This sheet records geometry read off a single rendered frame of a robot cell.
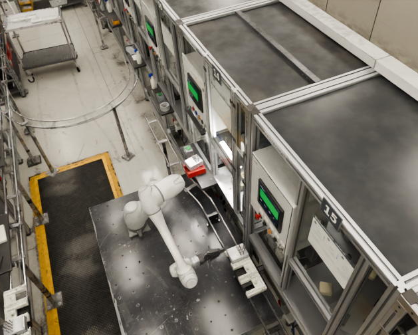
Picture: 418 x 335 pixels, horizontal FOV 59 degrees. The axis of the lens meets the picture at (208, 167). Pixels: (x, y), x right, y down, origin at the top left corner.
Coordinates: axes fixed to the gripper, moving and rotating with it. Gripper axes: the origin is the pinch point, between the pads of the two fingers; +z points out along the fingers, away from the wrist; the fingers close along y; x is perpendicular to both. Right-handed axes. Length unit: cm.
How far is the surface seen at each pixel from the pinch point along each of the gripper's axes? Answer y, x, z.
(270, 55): 113, 49, 58
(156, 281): -20, 8, -52
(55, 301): -84, 63, -142
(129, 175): -88, 185, -39
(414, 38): -33, 199, 379
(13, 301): -1, 26, -145
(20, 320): 5, 7, -139
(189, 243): -19.8, 27.1, -18.1
